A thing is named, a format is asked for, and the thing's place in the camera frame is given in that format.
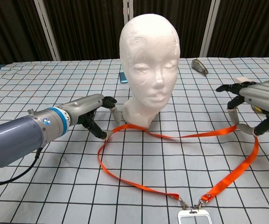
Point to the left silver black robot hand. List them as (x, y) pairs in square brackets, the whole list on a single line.
[(85, 107)]

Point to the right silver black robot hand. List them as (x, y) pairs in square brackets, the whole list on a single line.
[(265, 95)]

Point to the white clear badge holder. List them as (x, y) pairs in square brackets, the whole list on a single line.
[(195, 218)]

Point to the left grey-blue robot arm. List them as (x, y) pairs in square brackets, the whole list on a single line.
[(13, 137)]

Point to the white foam mannequin head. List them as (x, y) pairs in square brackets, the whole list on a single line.
[(148, 58)]

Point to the red and white small box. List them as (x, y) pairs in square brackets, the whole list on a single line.
[(242, 79)]

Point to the blue smartphone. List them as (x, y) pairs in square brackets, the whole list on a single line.
[(123, 78)]

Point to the black folding screen white frame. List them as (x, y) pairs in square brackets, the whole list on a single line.
[(90, 28)]

